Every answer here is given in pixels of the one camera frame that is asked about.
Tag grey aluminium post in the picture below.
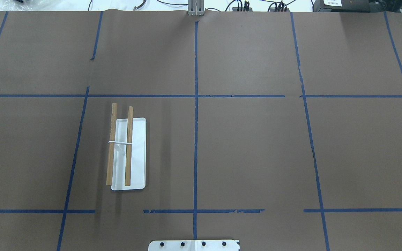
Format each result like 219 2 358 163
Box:
188 0 205 16

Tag inner wooden rack rod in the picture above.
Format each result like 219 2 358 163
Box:
124 106 134 186

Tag black cable hub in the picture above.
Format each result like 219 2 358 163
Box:
267 1 289 12
229 0 253 12

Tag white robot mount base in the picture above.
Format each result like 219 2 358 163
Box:
148 239 240 251

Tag white towel rack tray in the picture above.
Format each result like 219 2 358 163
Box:
111 117 147 191

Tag outer wooden rack rod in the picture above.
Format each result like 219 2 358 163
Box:
106 103 118 186

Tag wooden rack rod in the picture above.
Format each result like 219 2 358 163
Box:
124 106 134 186
106 103 118 186

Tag black device with label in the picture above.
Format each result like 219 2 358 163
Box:
312 0 402 13

